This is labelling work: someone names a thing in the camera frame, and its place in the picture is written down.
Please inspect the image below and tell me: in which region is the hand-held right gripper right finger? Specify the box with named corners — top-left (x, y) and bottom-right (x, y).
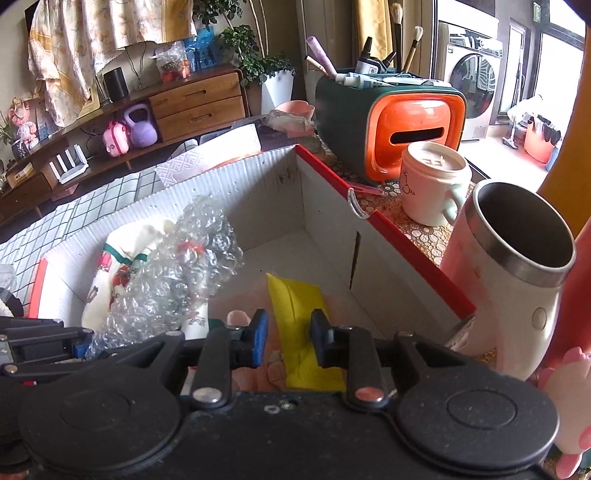
top-left (309, 308), bottom-right (499, 409)

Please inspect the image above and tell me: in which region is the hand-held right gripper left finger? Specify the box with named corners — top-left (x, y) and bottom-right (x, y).
top-left (105, 308), bottom-right (271, 411)

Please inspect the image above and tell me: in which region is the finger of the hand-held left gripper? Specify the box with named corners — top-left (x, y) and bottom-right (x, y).
top-left (0, 329), bottom-right (93, 385)
top-left (0, 316), bottom-right (66, 343)

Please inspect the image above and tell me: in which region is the yellow cloth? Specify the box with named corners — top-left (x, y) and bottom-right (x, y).
top-left (265, 273), bottom-right (347, 389)

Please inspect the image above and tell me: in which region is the clear bubble wrap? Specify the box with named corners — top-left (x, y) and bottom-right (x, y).
top-left (85, 194), bottom-right (245, 361)

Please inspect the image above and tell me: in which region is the printed tote bag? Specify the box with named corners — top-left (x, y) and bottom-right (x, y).
top-left (82, 220), bottom-right (208, 342)

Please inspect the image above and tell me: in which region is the red cardboard box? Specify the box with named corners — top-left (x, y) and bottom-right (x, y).
top-left (25, 144), bottom-right (477, 393)

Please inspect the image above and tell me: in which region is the dark blue cloth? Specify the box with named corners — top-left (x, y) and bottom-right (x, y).
top-left (0, 288), bottom-right (25, 319)

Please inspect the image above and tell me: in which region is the patterned table mat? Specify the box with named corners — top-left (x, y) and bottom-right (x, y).
top-left (323, 138), bottom-right (476, 268)

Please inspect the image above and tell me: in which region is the small cardboard box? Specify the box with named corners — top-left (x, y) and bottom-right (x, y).
top-left (7, 161), bottom-right (35, 188)

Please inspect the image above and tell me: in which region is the white router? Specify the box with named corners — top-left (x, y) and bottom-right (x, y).
top-left (48, 144), bottom-right (89, 178)

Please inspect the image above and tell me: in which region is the white steel tumbler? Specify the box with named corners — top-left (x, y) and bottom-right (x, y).
top-left (438, 180), bottom-right (578, 381)

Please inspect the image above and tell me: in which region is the white mug with lid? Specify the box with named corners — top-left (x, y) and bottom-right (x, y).
top-left (399, 142), bottom-right (472, 227)

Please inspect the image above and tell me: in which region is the white paper sheet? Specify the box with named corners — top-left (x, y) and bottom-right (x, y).
top-left (198, 124), bottom-right (263, 160)

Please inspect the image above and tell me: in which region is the pink doll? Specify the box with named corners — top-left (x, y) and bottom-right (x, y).
top-left (9, 97), bottom-right (40, 148)

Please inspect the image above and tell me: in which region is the pink toy bag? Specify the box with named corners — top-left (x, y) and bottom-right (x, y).
top-left (102, 121), bottom-right (130, 158)

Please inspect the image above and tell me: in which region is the green orange desk organizer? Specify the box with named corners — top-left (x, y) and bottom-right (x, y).
top-left (315, 69), bottom-right (467, 184)

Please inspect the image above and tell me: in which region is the purple kettlebell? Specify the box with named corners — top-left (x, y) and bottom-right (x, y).
top-left (124, 104), bottom-right (158, 148)

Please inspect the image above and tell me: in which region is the pink bowl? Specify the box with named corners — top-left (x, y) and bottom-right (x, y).
top-left (272, 100), bottom-right (315, 134)

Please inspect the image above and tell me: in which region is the wooden TV cabinet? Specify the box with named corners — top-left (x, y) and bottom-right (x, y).
top-left (0, 65), bottom-right (247, 227)

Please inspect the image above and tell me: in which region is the white planter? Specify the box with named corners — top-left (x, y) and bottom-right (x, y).
top-left (261, 69), bottom-right (295, 115)

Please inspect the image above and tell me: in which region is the black speaker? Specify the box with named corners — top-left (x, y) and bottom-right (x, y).
top-left (102, 67), bottom-right (129, 102)

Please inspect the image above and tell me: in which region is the pink rabbit plush toy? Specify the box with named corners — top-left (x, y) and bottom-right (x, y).
top-left (538, 346), bottom-right (591, 479)

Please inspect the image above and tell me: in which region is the black ink bottle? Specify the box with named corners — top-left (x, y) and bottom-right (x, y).
top-left (355, 37), bottom-right (384, 75)

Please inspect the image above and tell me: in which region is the plastic bag of toys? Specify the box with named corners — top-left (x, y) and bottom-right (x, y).
top-left (154, 41), bottom-right (191, 84)

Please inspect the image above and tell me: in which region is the green potted plant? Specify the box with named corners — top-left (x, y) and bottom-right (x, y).
top-left (194, 0), bottom-right (296, 88)

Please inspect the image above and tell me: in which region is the purple tube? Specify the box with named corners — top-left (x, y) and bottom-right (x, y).
top-left (305, 36), bottom-right (338, 77)

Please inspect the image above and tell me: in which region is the white scalloped board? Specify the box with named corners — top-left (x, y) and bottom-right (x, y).
top-left (95, 41), bottom-right (160, 104)

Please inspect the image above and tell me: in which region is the blue plastic bag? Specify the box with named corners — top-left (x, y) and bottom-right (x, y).
top-left (185, 28), bottom-right (220, 70)

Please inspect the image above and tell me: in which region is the orange laundry basket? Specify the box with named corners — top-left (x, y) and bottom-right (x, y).
top-left (524, 117), bottom-right (561, 163)

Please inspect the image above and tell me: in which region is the washing machine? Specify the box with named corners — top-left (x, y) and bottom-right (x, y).
top-left (436, 21), bottom-right (504, 141)

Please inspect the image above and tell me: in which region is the calligraphy brush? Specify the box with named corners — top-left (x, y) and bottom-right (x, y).
top-left (402, 26), bottom-right (424, 72)
top-left (390, 2), bottom-right (405, 70)

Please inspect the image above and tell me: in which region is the yellow curtain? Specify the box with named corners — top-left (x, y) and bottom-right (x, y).
top-left (353, 0), bottom-right (393, 61)

